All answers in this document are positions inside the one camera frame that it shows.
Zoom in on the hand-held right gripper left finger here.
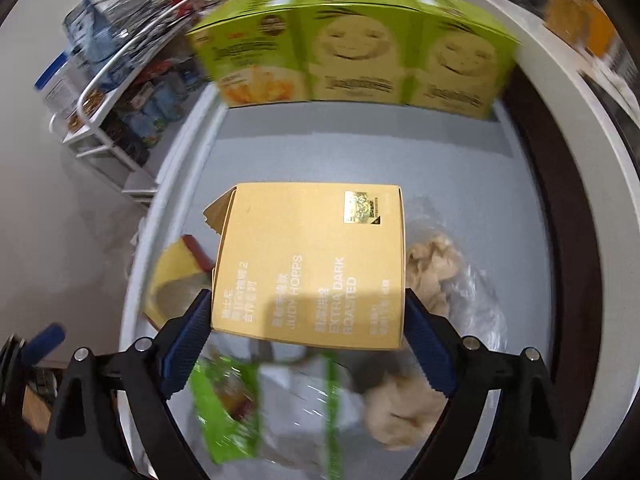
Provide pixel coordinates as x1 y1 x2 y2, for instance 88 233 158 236
42 289 213 480

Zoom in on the clear bag with brown paper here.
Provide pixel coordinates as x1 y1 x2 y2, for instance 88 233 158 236
402 197 508 361

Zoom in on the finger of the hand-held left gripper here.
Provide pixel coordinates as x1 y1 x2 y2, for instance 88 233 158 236
20 323 67 367

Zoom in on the orange cutting board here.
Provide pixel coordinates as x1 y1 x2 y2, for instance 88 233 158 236
544 0 617 57

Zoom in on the yellow cardboard box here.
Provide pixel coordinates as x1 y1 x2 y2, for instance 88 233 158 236
202 183 407 352

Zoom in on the brown paper napkin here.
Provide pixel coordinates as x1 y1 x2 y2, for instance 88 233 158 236
360 360 446 451

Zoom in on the yellow foil wrapper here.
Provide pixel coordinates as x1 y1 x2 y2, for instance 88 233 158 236
145 234 216 331

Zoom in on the clear container blue lid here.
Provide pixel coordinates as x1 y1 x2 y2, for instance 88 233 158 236
35 52 96 133

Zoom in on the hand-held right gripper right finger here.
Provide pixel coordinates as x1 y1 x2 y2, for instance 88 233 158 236
404 287 573 480

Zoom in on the blue coffee bag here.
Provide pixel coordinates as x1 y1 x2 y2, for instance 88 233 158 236
62 0 112 61

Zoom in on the green snack box fries picture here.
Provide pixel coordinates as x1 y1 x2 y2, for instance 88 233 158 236
187 7 311 108

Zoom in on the white metal rack trolley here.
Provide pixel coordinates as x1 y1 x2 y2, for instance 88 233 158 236
50 0 216 206

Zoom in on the green face-print snack box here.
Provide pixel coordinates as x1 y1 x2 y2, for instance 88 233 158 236
295 0 426 106
405 0 521 121

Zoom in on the green snack bag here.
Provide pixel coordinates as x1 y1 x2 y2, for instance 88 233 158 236
190 350 366 480

